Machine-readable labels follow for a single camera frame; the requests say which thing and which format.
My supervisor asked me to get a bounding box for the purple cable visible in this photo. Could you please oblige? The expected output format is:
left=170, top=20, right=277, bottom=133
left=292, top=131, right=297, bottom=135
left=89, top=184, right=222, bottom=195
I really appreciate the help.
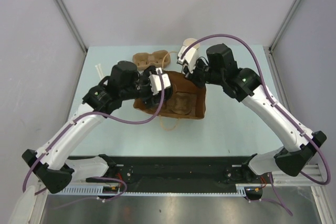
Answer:
left=181, top=34, right=331, bottom=216
left=22, top=73, right=166, bottom=204

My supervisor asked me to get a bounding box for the brown paper bag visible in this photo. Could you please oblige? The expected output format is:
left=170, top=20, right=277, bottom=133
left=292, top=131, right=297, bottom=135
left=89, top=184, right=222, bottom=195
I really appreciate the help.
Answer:
left=132, top=50, right=207, bottom=132

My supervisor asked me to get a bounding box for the white cable duct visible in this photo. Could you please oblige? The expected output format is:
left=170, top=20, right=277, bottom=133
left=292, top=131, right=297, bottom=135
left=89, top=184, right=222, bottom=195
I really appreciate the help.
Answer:
left=60, top=184, right=249, bottom=196

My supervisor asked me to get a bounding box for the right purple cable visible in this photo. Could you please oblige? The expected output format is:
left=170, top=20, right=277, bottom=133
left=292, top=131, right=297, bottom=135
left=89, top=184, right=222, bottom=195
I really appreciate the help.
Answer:
left=181, top=34, right=331, bottom=216

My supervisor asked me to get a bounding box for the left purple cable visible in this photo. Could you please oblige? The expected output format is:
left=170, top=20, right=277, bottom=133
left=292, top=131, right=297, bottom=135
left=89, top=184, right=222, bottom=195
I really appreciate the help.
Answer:
left=22, top=73, right=166, bottom=204

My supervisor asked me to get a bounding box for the stack of paper cups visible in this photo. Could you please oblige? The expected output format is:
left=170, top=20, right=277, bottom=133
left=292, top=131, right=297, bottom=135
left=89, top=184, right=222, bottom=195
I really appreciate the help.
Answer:
left=183, top=38, right=200, bottom=50

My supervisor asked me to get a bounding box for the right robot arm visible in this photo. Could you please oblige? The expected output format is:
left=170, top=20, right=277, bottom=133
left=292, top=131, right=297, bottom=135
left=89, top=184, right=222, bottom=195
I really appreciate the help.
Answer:
left=177, top=43, right=327, bottom=183

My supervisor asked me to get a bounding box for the aluminium frame rail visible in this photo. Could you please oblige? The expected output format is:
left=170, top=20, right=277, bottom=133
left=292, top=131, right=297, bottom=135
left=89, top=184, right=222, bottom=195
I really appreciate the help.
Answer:
left=36, top=163, right=326, bottom=186

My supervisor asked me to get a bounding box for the brown pulp cup carrier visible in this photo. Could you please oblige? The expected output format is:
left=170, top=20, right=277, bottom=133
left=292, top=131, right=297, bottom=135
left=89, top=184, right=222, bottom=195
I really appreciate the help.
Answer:
left=164, top=92, right=197, bottom=116

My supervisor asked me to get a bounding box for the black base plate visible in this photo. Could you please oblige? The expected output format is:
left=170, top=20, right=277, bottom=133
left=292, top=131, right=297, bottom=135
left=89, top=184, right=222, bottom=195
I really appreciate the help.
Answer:
left=68, top=154, right=307, bottom=192

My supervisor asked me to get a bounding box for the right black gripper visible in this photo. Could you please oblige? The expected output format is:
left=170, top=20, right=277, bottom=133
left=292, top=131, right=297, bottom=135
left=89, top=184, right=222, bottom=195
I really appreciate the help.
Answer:
left=183, top=57, right=224, bottom=89

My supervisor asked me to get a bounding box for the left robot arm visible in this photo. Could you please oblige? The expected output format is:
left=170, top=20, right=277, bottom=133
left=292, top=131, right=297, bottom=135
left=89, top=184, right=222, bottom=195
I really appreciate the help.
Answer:
left=22, top=61, right=173, bottom=194

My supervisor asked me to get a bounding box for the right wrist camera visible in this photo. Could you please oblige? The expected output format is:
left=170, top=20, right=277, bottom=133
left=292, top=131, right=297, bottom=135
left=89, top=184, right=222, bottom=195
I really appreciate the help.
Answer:
left=177, top=46, right=198, bottom=72

